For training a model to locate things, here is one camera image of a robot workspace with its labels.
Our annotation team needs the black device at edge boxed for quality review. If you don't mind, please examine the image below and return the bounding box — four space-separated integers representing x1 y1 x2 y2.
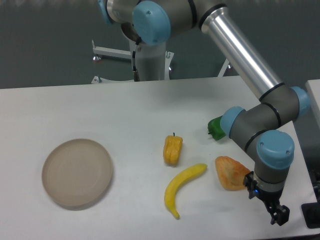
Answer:
301 202 320 229

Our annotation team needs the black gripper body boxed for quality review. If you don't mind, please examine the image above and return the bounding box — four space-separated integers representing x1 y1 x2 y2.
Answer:
243 171 282 210

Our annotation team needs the beige round plate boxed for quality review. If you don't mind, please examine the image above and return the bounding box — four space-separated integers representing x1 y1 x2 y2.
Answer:
41 138 113 211

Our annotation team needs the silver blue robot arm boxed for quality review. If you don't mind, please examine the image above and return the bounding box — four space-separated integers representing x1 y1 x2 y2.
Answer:
97 0 310 225

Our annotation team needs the black cable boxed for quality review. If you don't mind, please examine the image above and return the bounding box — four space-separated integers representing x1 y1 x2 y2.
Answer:
131 36 143 82

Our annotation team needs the yellow pepper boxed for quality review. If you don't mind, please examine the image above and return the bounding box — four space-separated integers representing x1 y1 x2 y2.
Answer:
163 132 183 166

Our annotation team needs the orange pastry toy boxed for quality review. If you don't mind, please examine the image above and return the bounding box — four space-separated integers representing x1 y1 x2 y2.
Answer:
215 156 251 191

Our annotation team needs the yellow banana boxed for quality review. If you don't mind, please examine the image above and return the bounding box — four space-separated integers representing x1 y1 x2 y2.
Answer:
163 163 208 220

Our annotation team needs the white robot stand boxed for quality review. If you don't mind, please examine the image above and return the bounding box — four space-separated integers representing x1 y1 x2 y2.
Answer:
90 39 235 85

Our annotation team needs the green pepper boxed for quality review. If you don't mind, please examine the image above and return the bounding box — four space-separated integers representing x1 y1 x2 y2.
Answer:
207 116 226 141

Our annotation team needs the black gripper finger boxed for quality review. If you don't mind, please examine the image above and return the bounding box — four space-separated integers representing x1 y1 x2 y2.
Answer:
265 201 290 226

